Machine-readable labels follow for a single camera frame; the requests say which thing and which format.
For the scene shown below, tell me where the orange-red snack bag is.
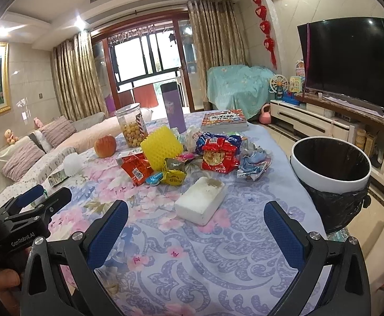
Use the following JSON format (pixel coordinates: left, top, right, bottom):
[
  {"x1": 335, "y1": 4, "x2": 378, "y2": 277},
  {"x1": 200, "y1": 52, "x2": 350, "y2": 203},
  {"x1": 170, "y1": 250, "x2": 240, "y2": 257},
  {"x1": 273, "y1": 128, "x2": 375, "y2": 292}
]
[{"x1": 116, "y1": 153, "x2": 153, "y2": 186}]

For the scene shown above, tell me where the yellow foam fruit net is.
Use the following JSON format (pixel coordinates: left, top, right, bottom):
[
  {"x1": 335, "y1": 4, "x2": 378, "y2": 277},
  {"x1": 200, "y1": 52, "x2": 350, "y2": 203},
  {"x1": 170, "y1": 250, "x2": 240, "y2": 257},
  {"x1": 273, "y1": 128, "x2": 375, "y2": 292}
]
[{"x1": 141, "y1": 126, "x2": 183, "y2": 171}]

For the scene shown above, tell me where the white foam block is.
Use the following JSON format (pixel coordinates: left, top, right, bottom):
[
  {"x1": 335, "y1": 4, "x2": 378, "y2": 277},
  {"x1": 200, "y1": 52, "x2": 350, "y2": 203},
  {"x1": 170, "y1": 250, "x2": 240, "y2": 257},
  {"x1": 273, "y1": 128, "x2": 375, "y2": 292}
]
[{"x1": 174, "y1": 177, "x2": 227, "y2": 226}]

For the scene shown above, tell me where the red chips bag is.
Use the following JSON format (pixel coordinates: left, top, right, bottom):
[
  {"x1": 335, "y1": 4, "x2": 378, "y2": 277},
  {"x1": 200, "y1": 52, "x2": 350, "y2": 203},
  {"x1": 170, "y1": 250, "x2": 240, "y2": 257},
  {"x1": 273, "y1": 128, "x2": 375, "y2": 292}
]
[{"x1": 202, "y1": 139, "x2": 239, "y2": 174}]

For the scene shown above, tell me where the blue cookie bag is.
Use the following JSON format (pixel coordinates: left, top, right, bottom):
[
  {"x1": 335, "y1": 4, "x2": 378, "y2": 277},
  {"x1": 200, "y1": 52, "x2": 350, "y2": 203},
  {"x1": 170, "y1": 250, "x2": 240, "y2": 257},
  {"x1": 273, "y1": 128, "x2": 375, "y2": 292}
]
[{"x1": 195, "y1": 132, "x2": 242, "y2": 155}]

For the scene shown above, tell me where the white trash bin black bag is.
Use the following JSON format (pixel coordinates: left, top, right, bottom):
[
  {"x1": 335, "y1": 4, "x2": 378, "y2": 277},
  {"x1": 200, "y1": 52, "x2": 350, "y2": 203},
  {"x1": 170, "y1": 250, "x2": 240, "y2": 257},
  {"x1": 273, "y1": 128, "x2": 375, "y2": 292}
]
[{"x1": 290, "y1": 136, "x2": 372, "y2": 234}]

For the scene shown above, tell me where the left hand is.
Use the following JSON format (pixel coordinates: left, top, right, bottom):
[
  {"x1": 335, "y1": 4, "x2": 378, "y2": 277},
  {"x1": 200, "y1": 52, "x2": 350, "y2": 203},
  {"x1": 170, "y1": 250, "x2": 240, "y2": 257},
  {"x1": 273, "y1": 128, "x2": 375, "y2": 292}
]
[{"x1": 0, "y1": 267, "x2": 25, "y2": 315}]

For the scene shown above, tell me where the sofa with floral cover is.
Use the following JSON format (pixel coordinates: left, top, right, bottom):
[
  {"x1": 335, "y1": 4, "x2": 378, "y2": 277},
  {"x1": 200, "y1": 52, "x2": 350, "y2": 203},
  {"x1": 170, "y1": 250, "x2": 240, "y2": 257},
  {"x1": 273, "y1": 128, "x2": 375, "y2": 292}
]
[{"x1": 0, "y1": 106, "x2": 153, "y2": 205}]

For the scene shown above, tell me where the white foam fruit net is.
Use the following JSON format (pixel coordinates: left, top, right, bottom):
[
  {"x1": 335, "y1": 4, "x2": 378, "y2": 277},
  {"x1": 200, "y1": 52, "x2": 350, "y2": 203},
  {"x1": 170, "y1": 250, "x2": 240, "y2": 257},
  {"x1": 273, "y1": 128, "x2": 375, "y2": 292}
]
[{"x1": 63, "y1": 153, "x2": 83, "y2": 177}]

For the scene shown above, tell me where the pink striped cushion front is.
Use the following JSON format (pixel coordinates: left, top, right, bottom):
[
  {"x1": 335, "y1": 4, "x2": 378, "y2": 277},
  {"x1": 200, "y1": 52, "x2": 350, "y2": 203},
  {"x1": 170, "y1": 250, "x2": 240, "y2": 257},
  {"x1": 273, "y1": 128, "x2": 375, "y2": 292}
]
[{"x1": 1, "y1": 139, "x2": 46, "y2": 182}]

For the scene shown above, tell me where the pink striped cushion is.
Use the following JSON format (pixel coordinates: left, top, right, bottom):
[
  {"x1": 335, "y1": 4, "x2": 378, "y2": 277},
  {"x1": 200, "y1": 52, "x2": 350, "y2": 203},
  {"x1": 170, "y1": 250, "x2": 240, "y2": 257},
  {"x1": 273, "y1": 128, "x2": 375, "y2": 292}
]
[
  {"x1": 1, "y1": 139, "x2": 46, "y2": 182},
  {"x1": 40, "y1": 116, "x2": 76, "y2": 148}
]

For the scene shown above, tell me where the teddy bear plush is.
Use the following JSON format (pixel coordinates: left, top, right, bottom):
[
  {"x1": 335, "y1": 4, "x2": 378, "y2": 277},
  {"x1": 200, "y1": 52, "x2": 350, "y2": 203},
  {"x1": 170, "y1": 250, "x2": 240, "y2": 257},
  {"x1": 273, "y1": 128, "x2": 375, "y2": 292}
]
[{"x1": 4, "y1": 129, "x2": 18, "y2": 145}]

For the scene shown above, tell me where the pink striped cushion back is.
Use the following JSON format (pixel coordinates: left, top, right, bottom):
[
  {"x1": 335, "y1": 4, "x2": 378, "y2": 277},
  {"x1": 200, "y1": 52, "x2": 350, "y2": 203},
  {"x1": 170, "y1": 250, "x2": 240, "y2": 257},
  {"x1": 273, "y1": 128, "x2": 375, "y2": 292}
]
[{"x1": 40, "y1": 116, "x2": 76, "y2": 148}]

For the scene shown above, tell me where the red apple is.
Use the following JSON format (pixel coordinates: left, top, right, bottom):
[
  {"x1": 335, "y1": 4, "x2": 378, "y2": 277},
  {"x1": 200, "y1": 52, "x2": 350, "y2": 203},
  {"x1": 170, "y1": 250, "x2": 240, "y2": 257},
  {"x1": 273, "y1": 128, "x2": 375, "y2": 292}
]
[{"x1": 94, "y1": 135, "x2": 117, "y2": 158}]

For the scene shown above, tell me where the light blue small wrapper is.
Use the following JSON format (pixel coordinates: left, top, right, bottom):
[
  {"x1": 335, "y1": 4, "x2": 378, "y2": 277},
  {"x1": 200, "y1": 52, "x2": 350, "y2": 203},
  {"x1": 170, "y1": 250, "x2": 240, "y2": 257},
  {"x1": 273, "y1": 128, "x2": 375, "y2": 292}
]
[{"x1": 146, "y1": 172, "x2": 163, "y2": 186}]

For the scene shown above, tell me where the clear popcorn jar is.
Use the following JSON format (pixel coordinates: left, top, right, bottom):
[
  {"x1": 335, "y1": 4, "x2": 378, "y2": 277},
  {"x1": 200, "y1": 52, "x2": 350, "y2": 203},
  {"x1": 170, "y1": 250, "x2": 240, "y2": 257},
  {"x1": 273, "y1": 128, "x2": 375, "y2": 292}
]
[{"x1": 116, "y1": 103, "x2": 148, "y2": 148}]

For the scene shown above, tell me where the left beige curtain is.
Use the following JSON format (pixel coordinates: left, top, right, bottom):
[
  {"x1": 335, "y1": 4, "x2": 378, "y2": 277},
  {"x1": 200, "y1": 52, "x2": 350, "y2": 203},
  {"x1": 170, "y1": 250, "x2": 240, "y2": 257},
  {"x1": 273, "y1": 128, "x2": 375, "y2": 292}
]
[{"x1": 51, "y1": 31, "x2": 108, "y2": 121}]

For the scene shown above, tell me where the beige curtain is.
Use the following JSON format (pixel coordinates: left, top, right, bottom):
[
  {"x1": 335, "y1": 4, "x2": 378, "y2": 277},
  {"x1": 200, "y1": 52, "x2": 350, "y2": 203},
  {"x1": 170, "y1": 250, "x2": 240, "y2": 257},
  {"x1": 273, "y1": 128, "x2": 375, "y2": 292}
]
[
  {"x1": 51, "y1": 31, "x2": 108, "y2": 121},
  {"x1": 187, "y1": 0, "x2": 247, "y2": 111}
]

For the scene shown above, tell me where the yellow snack wrapper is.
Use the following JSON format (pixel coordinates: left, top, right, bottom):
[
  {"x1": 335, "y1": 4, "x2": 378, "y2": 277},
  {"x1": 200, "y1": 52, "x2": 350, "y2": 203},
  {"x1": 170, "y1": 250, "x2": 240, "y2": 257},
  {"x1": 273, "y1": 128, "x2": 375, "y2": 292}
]
[{"x1": 161, "y1": 158, "x2": 187, "y2": 186}]

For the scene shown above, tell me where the floral tablecloth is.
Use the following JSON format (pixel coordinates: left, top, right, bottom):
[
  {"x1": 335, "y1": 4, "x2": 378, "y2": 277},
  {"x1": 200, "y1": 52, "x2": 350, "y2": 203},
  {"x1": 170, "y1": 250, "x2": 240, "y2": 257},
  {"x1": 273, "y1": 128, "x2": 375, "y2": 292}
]
[{"x1": 49, "y1": 124, "x2": 324, "y2": 315}]

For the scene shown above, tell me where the clear plastic bag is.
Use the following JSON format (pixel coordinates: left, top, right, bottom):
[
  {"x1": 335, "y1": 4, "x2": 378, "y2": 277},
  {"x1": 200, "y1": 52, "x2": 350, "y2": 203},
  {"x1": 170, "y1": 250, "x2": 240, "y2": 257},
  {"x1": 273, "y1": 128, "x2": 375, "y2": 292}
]
[{"x1": 184, "y1": 126, "x2": 202, "y2": 153}]

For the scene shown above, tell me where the crumpled blue-white wrapper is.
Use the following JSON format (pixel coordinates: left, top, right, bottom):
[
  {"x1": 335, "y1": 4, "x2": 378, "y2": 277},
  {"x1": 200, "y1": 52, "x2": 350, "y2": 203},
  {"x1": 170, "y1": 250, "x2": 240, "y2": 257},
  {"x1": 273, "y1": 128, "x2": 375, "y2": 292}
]
[{"x1": 236, "y1": 148, "x2": 272, "y2": 181}]

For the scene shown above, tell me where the white TV cabinet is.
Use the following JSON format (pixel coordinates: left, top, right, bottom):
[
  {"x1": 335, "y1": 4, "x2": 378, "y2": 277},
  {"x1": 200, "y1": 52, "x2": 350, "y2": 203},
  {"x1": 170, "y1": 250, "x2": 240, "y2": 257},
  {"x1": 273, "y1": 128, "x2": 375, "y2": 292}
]
[{"x1": 270, "y1": 98, "x2": 384, "y2": 194}]

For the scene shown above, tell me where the purple thermos bottle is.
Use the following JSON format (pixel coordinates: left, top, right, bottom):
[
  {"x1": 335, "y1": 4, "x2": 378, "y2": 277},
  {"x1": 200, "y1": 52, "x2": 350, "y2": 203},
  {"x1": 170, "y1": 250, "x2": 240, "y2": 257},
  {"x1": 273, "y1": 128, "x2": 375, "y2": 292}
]
[{"x1": 161, "y1": 81, "x2": 186, "y2": 134}]

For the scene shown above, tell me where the balcony glass door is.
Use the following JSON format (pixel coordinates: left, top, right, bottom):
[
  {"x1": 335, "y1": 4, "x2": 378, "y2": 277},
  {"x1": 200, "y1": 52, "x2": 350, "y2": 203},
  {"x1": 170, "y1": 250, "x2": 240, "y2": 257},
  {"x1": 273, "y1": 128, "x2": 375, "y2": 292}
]
[{"x1": 91, "y1": 8, "x2": 197, "y2": 112}]

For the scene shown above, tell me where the pink kettlebell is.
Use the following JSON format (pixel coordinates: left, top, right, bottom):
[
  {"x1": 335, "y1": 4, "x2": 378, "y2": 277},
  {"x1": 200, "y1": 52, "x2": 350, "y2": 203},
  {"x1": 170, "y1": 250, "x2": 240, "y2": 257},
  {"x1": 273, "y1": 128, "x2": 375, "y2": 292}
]
[{"x1": 258, "y1": 103, "x2": 272, "y2": 125}]

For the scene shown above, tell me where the stack of books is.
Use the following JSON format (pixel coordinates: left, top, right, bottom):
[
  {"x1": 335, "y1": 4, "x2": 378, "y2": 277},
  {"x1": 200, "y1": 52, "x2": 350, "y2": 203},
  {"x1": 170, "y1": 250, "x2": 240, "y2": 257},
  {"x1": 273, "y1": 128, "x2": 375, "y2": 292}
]
[{"x1": 201, "y1": 109, "x2": 248, "y2": 134}]

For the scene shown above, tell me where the colourful toy house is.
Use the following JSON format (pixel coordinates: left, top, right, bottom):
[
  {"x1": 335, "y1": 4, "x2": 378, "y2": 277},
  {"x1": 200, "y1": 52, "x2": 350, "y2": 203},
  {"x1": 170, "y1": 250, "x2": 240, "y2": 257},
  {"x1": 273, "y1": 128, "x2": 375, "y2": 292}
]
[{"x1": 288, "y1": 76, "x2": 305, "y2": 93}]

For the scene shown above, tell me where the teal cloth covered furniture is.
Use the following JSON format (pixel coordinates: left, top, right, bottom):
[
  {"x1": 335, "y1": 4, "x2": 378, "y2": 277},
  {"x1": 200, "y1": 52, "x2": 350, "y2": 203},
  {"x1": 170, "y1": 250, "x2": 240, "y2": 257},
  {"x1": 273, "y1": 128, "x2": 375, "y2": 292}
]
[{"x1": 207, "y1": 65, "x2": 275, "y2": 119}]

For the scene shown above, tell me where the ferris wheel toy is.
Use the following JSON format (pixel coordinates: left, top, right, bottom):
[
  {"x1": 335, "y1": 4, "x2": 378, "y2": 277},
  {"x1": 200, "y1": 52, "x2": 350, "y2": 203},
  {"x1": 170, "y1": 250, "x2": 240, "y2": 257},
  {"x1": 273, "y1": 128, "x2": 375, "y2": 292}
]
[{"x1": 269, "y1": 74, "x2": 289, "y2": 100}]

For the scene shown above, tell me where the right beige curtain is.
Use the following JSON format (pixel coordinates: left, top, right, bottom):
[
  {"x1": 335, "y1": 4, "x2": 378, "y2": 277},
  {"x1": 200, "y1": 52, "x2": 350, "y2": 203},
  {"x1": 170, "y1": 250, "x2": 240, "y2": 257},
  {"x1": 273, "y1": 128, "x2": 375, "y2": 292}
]
[{"x1": 187, "y1": 0, "x2": 247, "y2": 111}]

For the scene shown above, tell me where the black television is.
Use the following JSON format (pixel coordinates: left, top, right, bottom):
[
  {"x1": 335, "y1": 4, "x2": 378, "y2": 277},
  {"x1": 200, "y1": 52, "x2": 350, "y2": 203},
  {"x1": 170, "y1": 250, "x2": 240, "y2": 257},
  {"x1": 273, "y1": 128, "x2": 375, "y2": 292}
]
[{"x1": 297, "y1": 16, "x2": 384, "y2": 108}]

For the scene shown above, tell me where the red hanging lantern decoration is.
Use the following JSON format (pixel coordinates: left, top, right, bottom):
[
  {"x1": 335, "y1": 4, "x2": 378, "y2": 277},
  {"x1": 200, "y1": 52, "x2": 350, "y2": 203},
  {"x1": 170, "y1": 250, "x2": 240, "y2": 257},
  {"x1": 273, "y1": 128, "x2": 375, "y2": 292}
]
[{"x1": 252, "y1": 0, "x2": 277, "y2": 70}]

